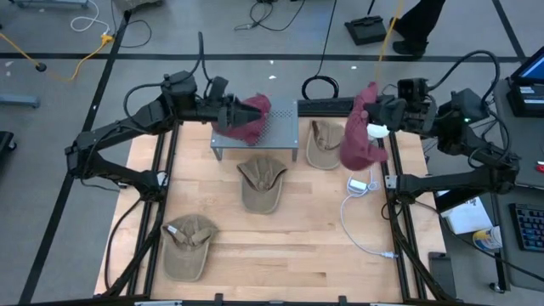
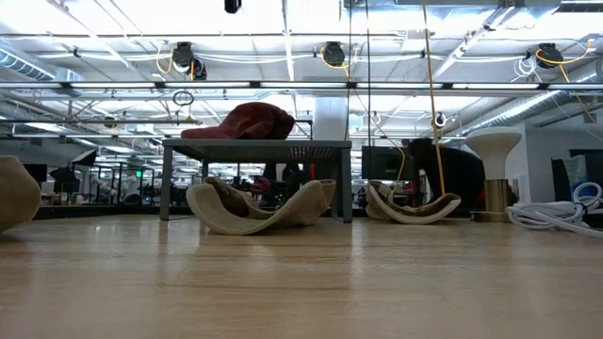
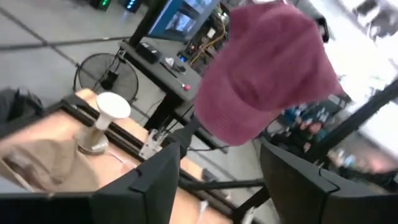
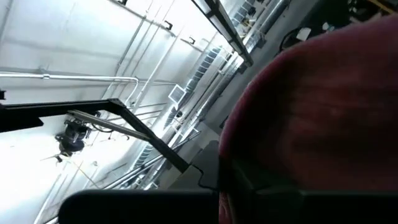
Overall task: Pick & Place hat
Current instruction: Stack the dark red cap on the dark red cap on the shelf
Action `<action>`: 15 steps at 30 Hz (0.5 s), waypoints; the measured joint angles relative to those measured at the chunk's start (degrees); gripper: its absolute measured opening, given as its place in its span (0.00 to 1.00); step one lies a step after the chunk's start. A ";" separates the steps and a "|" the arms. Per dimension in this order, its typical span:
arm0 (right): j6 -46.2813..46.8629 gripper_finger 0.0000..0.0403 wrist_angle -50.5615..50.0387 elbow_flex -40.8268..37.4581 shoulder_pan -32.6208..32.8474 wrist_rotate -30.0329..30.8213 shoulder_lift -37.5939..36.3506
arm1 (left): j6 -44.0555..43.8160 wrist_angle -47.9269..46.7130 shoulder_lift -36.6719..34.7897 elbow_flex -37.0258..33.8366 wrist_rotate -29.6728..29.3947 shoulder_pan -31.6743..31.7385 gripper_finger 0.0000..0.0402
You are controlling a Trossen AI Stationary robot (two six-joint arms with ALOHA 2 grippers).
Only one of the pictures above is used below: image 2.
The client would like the maroon baseball cap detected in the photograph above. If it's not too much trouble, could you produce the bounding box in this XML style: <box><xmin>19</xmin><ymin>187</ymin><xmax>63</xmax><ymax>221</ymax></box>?
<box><xmin>180</xmin><ymin>101</ymin><xmax>297</xmax><ymax>140</ymax></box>

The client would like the khaki baseball cap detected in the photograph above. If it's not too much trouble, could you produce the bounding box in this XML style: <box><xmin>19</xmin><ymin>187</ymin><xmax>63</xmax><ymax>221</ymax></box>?
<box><xmin>365</xmin><ymin>179</ymin><xmax>463</xmax><ymax>225</ymax></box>
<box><xmin>0</xmin><ymin>154</ymin><xmax>42</xmax><ymax>234</ymax></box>
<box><xmin>186</xmin><ymin>176</ymin><xmax>337</xmax><ymax>236</ymax></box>

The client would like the grey perforated metal stand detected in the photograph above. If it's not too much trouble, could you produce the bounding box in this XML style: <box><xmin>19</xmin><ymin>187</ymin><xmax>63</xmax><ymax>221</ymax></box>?
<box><xmin>160</xmin><ymin>138</ymin><xmax>353</xmax><ymax>223</ymax></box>

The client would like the black computer monitor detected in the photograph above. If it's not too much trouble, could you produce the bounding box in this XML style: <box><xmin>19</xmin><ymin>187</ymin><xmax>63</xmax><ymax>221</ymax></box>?
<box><xmin>361</xmin><ymin>145</ymin><xmax>416</xmax><ymax>181</ymax></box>
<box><xmin>569</xmin><ymin>149</ymin><xmax>603</xmax><ymax>187</ymax></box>

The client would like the long ceiling light bar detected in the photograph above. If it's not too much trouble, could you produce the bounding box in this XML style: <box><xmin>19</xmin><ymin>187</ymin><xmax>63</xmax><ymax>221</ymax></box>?
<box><xmin>0</xmin><ymin>80</ymin><xmax>603</xmax><ymax>90</ymax></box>

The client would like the person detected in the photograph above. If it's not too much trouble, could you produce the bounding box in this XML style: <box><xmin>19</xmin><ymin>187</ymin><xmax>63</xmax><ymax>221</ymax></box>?
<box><xmin>405</xmin><ymin>137</ymin><xmax>489</xmax><ymax>211</ymax></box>

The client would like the distant robot workstation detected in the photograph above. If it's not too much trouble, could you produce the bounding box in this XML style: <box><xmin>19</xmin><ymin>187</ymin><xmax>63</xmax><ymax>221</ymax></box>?
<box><xmin>49</xmin><ymin>149</ymin><xmax>159</xmax><ymax>207</ymax></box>

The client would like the black camera rig frame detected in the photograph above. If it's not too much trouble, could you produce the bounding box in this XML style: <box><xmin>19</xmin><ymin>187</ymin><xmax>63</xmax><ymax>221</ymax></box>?
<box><xmin>294</xmin><ymin>118</ymin><xmax>315</xmax><ymax>141</ymax></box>

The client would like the thin yellow cord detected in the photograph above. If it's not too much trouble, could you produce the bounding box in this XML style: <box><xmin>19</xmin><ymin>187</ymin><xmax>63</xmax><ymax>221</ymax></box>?
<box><xmin>352</xmin><ymin>89</ymin><xmax>407</xmax><ymax>187</ymax></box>

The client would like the black hanging cable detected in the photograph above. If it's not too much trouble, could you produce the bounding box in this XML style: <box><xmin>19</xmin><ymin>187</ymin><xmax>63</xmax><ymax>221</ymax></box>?
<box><xmin>347</xmin><ymin>0</ymin><xmax>353</xmax><ymax>142</ymax></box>
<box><xmin>365</xmin><ymin>0</ymin><xmax>372</xmax><ymax>147</ymax></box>

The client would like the black ceiling cable reel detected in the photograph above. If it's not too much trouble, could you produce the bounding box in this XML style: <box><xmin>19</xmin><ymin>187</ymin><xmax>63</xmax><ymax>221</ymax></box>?
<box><xmin>190</xmin><ymin>56</ymin><xmax>208</xmax><ymax>81</ymax></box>
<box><xmin>536</xmin><ymin>41</ymin><xmax>565</xmax><ymax>71</ymax></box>
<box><xmin>321</xmin><ymin>40</ymin><xmax>347</xmax><ymax>68</ymax></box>
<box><xmin>170</xmin><ymin>40</ymin><xmax>197</xmax><ymax>72</ymax></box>

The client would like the black cable loop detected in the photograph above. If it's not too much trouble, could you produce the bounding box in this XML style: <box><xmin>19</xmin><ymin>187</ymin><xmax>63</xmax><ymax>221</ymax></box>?
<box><xmin>171</xmin><ymin>89</ymin><xmax>195</xmax><ymax>107</ymax></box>

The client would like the white pedestal stand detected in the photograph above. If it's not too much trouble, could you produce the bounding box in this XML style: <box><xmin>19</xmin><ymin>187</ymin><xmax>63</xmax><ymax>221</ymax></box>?
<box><xmin>464</xmin><ymin>125</ymin><xmax>523</xmax><ymax>223</ymax></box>

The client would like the silver ventilation duct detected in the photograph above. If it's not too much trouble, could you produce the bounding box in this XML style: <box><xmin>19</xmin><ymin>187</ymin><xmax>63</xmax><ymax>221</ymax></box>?
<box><xmin>482</xmin><ymin>87</ymin><xmax>603</xmax><ymax>128</ymax></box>

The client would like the white charger cable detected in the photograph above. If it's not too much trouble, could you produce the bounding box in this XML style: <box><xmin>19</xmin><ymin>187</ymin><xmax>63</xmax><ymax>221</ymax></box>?
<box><xmin>506</xmin><ymin>181</ymin><xmax>603</xmax><ymax>239</ymax></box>

